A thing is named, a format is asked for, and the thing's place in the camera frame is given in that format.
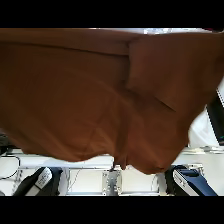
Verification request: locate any rust brown shirt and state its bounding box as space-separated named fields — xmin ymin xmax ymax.
xmin=0 ymin=28 xmax=224 ymax=176

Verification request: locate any white cloth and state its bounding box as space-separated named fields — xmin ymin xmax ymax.
xmin=187 ymin=109 xmax=221 ymax=148

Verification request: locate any silver frame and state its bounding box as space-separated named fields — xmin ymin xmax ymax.
xmin=0 ymin=145 xmax=224 ymax=197

